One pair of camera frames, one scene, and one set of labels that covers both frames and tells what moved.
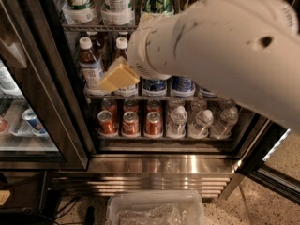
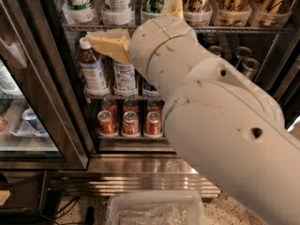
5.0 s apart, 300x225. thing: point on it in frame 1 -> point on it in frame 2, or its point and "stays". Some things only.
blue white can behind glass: x=32 y=120 stays
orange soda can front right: x=154 y=124 stays
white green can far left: x=79 y=8 stays
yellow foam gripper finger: x=118 y=76 -> x=112 y=42
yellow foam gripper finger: x=146 y=21 -> x=173 y=5
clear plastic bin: x=156 y=207 stays
